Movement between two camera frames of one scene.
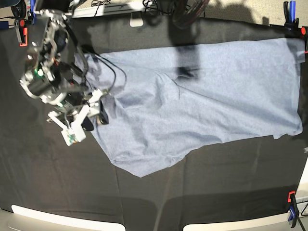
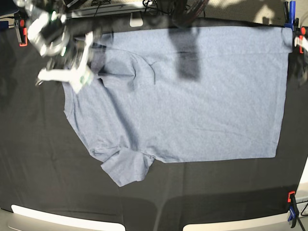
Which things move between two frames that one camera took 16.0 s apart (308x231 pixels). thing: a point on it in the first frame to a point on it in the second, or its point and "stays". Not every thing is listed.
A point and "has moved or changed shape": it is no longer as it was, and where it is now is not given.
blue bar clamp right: (292, 23) stays
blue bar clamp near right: (294, 211) stays
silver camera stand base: (136, 19) stays
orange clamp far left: (23, 33) stays
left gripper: (73, 105) to (72, 61)
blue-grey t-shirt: (155, 107) has moved or changed shape
